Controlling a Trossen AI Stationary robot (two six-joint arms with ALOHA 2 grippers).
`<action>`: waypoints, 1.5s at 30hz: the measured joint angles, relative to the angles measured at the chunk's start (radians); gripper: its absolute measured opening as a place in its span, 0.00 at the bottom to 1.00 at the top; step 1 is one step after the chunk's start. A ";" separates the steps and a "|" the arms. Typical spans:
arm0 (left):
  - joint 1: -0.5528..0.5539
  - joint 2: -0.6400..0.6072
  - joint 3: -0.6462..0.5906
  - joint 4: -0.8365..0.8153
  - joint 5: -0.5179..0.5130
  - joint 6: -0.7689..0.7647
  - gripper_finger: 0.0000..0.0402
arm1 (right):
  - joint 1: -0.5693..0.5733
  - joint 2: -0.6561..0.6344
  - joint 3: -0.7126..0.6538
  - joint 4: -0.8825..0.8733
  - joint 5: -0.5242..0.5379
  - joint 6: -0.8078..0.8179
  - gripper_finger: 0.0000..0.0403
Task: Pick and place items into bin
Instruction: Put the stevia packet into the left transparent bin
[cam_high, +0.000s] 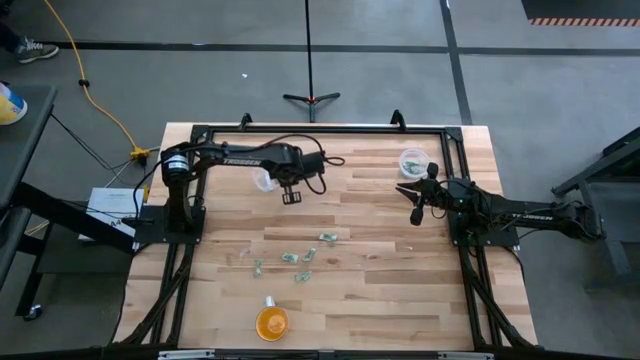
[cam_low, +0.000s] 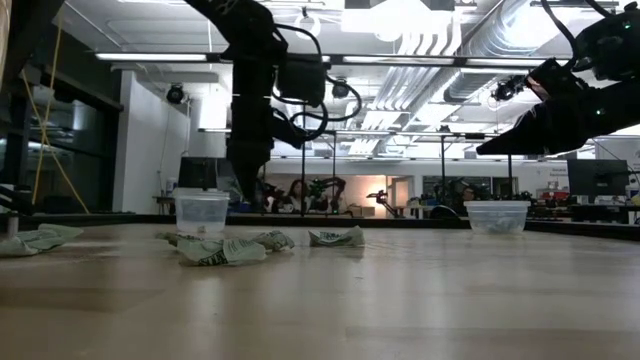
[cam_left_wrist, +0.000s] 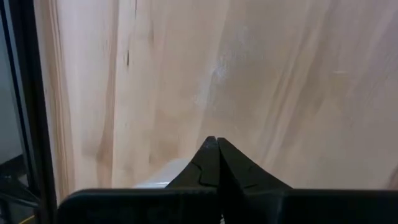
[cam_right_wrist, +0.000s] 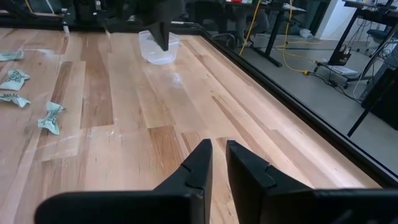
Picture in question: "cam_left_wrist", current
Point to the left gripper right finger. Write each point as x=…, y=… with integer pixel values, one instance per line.
x=242, y=174

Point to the black table frame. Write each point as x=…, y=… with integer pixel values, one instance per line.
x=34, y=109

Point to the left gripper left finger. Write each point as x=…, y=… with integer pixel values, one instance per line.
x=202, y=171

